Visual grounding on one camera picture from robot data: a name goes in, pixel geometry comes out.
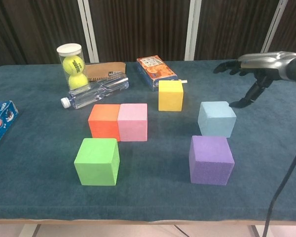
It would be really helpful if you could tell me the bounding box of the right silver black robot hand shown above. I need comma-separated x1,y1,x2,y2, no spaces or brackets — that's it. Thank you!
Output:
213,51,296,109

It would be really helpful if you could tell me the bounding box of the light blue foam cube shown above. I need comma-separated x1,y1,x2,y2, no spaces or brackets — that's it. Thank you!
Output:
197,100,237,138

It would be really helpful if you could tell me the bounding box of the yellow foam cube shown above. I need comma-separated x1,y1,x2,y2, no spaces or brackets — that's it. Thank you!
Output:
158,80,185,112

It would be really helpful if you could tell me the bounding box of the purple foam cube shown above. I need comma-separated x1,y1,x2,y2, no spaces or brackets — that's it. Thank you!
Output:
188,135,235,186

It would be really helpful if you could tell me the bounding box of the pink foam cube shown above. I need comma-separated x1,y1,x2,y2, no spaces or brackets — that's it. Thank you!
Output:
117,103,148,142

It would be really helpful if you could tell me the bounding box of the orange foam cube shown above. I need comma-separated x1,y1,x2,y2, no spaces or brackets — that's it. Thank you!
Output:
88,104,121,139

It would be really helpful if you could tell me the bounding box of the green foam cube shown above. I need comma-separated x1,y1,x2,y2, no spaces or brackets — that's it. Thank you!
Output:
74,137,120,187

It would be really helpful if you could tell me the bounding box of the orange blue cracker box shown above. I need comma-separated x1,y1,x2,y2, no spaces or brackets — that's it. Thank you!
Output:
136,56,178,92

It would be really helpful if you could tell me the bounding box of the brown cardboard packet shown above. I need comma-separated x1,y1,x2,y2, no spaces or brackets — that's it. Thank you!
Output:
85,61,126,83

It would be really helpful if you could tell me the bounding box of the clear plastic water bottle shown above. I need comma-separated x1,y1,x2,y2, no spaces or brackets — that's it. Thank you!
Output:
60,73,130,110

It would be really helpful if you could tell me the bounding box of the teal table cloth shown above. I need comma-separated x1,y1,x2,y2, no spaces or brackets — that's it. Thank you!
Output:
0,58,296,223

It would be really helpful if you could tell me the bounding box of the yellow tennis ball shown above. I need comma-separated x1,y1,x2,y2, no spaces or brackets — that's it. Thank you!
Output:
68,73,89,90
62,55,84,75

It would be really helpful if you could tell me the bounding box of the clear tennis ball tube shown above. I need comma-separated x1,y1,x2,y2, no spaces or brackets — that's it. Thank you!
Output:
56,43,92,91

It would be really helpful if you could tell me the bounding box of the blue Oreo cookie box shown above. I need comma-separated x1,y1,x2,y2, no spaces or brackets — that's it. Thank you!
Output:
0,100,19,157

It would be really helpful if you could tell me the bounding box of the white metal frame post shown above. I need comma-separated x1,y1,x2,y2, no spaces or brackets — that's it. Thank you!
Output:
184,0,202,61
77,0,100,64
259,0,289,59

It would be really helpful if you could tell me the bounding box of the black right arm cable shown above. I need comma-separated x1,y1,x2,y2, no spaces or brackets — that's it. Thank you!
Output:
261,129,296,237

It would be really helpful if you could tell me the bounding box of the thin black floor cable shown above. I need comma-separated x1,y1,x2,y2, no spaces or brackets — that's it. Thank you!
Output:
174,224,186,237

